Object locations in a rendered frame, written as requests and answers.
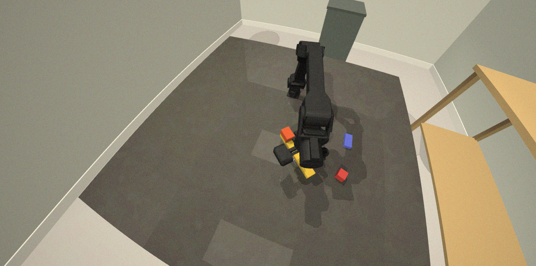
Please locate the yellow bar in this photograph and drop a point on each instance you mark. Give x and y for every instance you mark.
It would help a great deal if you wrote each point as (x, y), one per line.
(287, 135)

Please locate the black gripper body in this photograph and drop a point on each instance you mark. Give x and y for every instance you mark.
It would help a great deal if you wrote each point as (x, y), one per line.
(284, 155)

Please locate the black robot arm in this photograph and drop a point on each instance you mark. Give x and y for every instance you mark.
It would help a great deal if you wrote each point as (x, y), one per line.
(315, 111)

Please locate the blue rectangular block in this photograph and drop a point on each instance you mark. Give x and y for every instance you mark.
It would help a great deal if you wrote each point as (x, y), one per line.
(347, 142)

